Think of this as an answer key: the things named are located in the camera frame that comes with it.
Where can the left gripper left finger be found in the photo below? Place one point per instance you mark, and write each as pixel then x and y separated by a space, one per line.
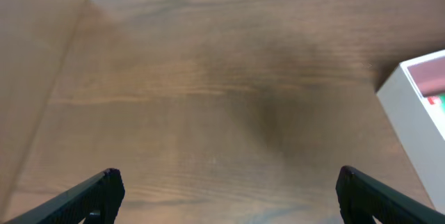
pixel 96 200

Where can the green Dettol soap pack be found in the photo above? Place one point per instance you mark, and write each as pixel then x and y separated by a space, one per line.
pixel 437 102

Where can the white box pink interior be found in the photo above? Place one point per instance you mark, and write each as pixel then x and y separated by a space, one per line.
pixel 419 128

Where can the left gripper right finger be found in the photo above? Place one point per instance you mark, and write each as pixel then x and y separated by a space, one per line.
pixel 363 199

